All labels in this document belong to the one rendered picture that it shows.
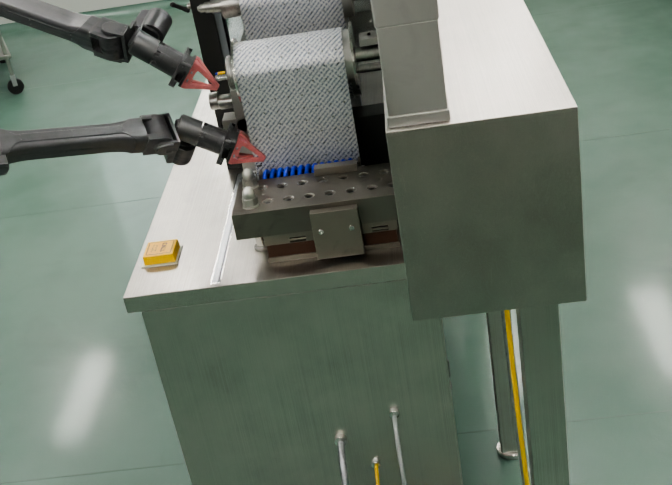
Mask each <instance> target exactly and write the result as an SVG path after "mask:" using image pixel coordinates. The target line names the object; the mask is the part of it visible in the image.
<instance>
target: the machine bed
mask: <svg viewBox="0 0 672 485"><path fill-rule="evenodd" d="M360 75H361V84H362V95H361V99H362V106H364V105H371V104H378V103H384V96H383V79H382V70H379V71H372V72H365V73H360ZM209 93H210V90H204V89H202V92H201V94H200V97H199V100H198V102H197V105H196V108H195V110H194V113H193V116H192V117H193V118H196V119H198V120H201V121H203V124H202V126H203V125H204V122H206V123H209V124H212V125H214V126H217V127H218V124H217V120H216V115H215V111H214V110H212V109H211V108H210V105H209V98H208V95H209ZM218 155H219V154H215V153H213V152H210V151H208V150H205V149H202V148H200V147H197V146H196V148H195V151H194V154H193V156H192V159H191V161H190V162H189V163H188V164H187V165H182V166H180V165H176V164H174V165H173V168H172V171H171V173H170V176H169V179H168V181H167V184H166V186H165V189H164V192H163V194H162V197H161V200H160V202H159V205H158V207H157V210H156V213H155V215H154V218H153V221H152V223H151V226H150V228H149V231H148V234H147V236H146V239H145V242H144V244H143V247H142V249H141V252H140V255H139V257H138V260H137V263H136V265H135V268H134V270H133V273H132V276H131V278H130V281H129V284H128V286H127V289H126V292H125V294H124V297H123V300H124V304H125V307H126V310H127V313H133V312H141V311H150V310H158V309H166V308H174V307H182V306H190V305H198V304H207V303H215V302H223V301H231V300H239V299H247V298H255V297H263V296H272V295H280V294H288V293H296V292H304V291H312V290H320V289H328V288H337V287H345V286H353V285H361V284H369V283H377V282H385V281H393V280H402V279H407V278H406V271H405V264H404V257H403V250H402V243H401V236H400V247H393V248H385V249H377V250H369V251H365V254H360V255H352V256H344V257H336V258H328V259H320V260H318V258H317V257H313V258H305V259H297V260H290V261H282V262H274V263H269V262H268V250H266V251H262V252H258V251H256V250H255V248H254V245H255V244H256V240H255V238H251V239H244V240H236V235H235V231H234V227H233V230H232V235H231V239H230V244H229V248H228V252H227V257H226V261H225V265H224V270H223V274H222V278H221V283H215V284H210V283H211V279H212V275H213V271H214V267H215V263H216V259H217V255H218V250H219V246H220V242H221V238H222V234H223V230H224V226H225V222H226V218H227V214H228V210H229V206H230V202H231V198H232V193H233V189H234V185H235V181H236V177H237V174H239V173H242V172H243V168H236V169H229V170H228V168H227V163H226V159H224V161H223V163H222V165H219V164H216V161H217V158H218ZM171 239H178V242H179V245H183V248H182V251H181V254H180V258H179V261H178V264H172V265H164V266H156V267H149V268H141V267H142V264H143V255H144V253H145V250H146V247H147V245H148V243H149V242H156V241H164V240H171Z"/></svg>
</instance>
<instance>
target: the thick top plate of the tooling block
mask: <svg viewBox="0 0 672 485"><path fill-rule="evenodd" d="M258 183H259V186H258V187H257V188H256V189H254V191H255V195H256V196H257V197H258V202H259V203H260V205H259V206H258V207H257V208H255V209H251V210H246V209H243V207H242V206H243V203H242V197H243V196H242V191H243V188H242V186H243V184H242V182H239V184H238V189H237V193H236V197H235V201H234V205H233V210H232V214H231V218H232V222H233V227H234V231H235V235H236V240H244V239H251V238H259V237H267V236H275V235H282V234H290V233H298V232H306V231H312V226H311V221H310V216H309V212H310V210H314V209H321V208H329V207H337V206H344V205H352V204H357V205H358V211H359V217H360V223H361V224H368V223H376V222H384V221H391V220H398V215H397V208H396V202H395V195H394V188H393V181H392V174H391V167H390V162H389V163H381V164H374V165H366V166H359V167H358V171H353V172H346V173H338V174H331V175H323V176H316V177H315V175H314V173H306V174H299V175H291V176H284V177H277V178H269V179H262V180H258Z"/></svg>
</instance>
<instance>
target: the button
mask: <svg viewBox="0 0 672 485"><path fill-rule="evenodd" d="M179 248H180V246H179V242H178V239H171V240H164V241H156V242H149V243H148V245H147V247H146V250H145V253H144V255H143V261H144V264H145V265H153V264H161V263H169V262H175V261H176V257H177V254H178V251H179Z"/></svg>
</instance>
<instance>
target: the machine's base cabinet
mask: <svg viewBox="0 0 672 485"><path fill-rule="evenodd" d="M141 313H142V316H143V320H144V323H145V327H146V330H147V333H148V337H149V340H150V344H151V347H152V350H153V354H154V357H155V361H156V364H157V367H158V371H159V374H160V378H161V381H162V384H163V388H164V391H165V395H166V398H167V401H168V405H169V408H170V412H171V415H172V418H173V422H174V425H175V429H176V432H177V435H178V439H179V442H180V446H181V449H182V452H183V456H184V459H185V463H186V466H187V469H188V473H189V476H190V480H191V483H192V485H342V481H341V475H340V468H339V459H338V447H337V446H336V445H335V443H334V438H335V436H336V435H337V434H344V435H346V436H347V444H346V445H345V454H346V463H347V470H348V478H349V484H350V485H376V480H375V470H374V468H372V466H371V461H372V460H373V459H379V460H380V464H381V466H380V468H378V470H379V480H380V485H402V482H401V476H400V470H399V465H398V458H397V452H396V445H395V439H394V431H393V423H392V419H391V418H390V417H389V410H390V409H391V408H397V409H398V410H399V417H398V418H397V423H398V431H399V439H400V445H401V452H402V458H403V464H404V470H405V476H406V482H407V485H463V480H462V472H461V465H460V457H459V449H458V441H457V433H456V425H455V418H454V410H453V402H452V394H451V391H452V384H451V381H450V378H449V377H451V375H450V367H449V360H447V355H446V347H445V338H444V330H443V323H442V318H437V319H428V320H420V321H413V319H412V313H411V306H410V299H409V292H408V285H407V279H402V280H393V281H385V282H377V283H369V284H361V285H353V286H345V287H337V288H328V289H320V290H312V291H304V292H296V293H288V294H280V295H272V296H263V297H255V298H247V299H239V300H231V301H223V302H215V303H207V304H198V305H190V306H182V307H174V308H166V309H158V310H150V311H142V312H141Z"/></svg>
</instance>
